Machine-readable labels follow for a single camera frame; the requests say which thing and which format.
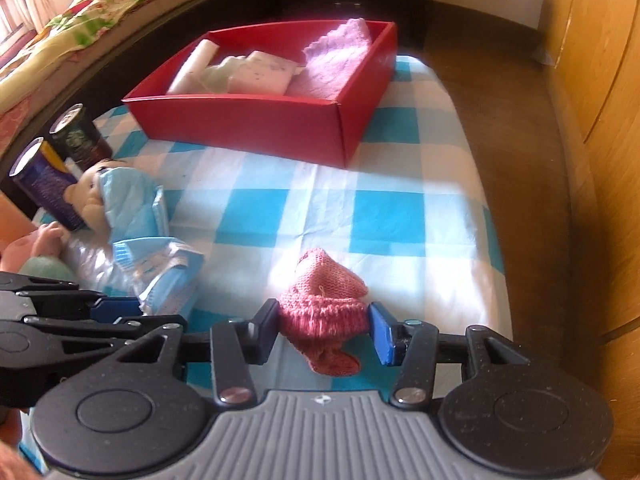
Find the dark green drink can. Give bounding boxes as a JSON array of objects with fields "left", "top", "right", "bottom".
[{"left": 48, "top": 103, "right": 113, "bottom": 171}]

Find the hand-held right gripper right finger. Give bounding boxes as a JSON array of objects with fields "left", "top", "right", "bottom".
[{"left": 369, "top": 302, "right": 531, "bottom": 407}]

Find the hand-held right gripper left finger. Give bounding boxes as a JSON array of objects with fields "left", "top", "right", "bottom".
[{"left": 117, "top": 300, "right": 281, "bottom": 406}]

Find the blue face mask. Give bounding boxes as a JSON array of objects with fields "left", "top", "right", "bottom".
[{"left": 97, "top": 167, "right": 171, "bottom": 241}]

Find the dark wooden bed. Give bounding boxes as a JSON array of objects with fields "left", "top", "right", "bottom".
[{"left": 0, "top": 0, "right": 281, "bottom": 196}]

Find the pink patterned mattress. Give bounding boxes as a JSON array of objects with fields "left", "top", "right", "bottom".
[{"left": 0, "top": 92, "right": 41, "bottom": 133}]

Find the purple knitted cloth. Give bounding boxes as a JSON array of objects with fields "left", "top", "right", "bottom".
[{"left": 287, "top": 18, "right": 373, "bottom": 101}]

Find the purple drink can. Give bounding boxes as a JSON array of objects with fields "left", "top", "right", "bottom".
[{"left": 10, "top": 137, "right": 88, "bottom": 233}]

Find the white speckled cloth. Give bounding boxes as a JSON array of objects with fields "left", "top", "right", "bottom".
[{"left": 227, "top": 51, "right": 303, "bottom": 96}]

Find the blue white checkered cloth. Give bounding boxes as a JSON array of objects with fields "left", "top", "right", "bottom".
[{"left": 20, "top": 55, "right": 515, "bottom": 411}]

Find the white green towel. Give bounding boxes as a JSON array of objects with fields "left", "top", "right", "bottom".
[{"left": 202, "top": 55, "right": 251, "bottom": 93}]

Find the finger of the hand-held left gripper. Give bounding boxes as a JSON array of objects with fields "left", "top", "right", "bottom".
[
  {"left": 0, "top": 272, "right": 145, "bottom": 322},
  {"left": 0, "top": 316, "right": 187, "bottom": 376}
]

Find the beige curtain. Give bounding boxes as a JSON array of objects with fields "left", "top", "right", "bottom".
[{"left": 0, "top": 0, "right": 66, "bottom": 41}]

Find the floral blanket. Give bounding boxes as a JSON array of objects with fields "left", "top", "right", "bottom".
[{"left": 0, "top": 0, "right": 211, "bottom": 111}]

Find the red cardboard box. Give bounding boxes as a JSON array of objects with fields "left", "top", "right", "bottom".
[{"left": 121, "top": 20, "right": 399, "bottom": 170}]

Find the wooden wardrobe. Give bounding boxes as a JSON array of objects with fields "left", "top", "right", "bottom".
[{"left": 542, "top": 0, "right": 640, "bottom": 341}]

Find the pink knitted hat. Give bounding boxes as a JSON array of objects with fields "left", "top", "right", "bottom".
[{"left": 277, "top": 248, "right": 370, "bottom": 377}]

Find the pack of blue masks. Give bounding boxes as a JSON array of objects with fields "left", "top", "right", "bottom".
[{"left": 67, "top": 232, "right": 207, "bottom": 317}]

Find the cream plush doll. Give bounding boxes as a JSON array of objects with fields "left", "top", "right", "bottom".
[{"left": 65, "top": 160, "right": 131, "bottom": 233}]

